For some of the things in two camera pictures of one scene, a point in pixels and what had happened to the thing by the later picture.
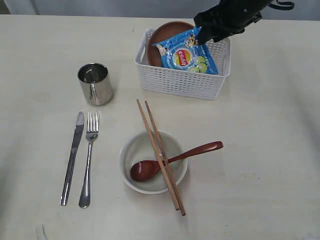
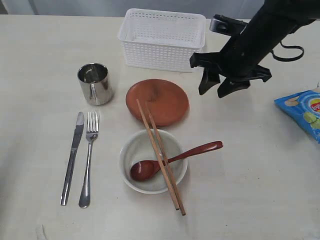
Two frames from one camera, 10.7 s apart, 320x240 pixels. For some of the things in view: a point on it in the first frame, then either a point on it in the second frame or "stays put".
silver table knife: [79, 122] stays put
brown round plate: [162, 33] to [168, 104]
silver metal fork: [92, 126] stays put
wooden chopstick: [159, 158] stays put
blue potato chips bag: [186, 52] to [305, 106]
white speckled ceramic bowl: [139, 147] stays put
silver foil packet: [96, 81] stays put
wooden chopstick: [167, 163] stays put
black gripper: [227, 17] to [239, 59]
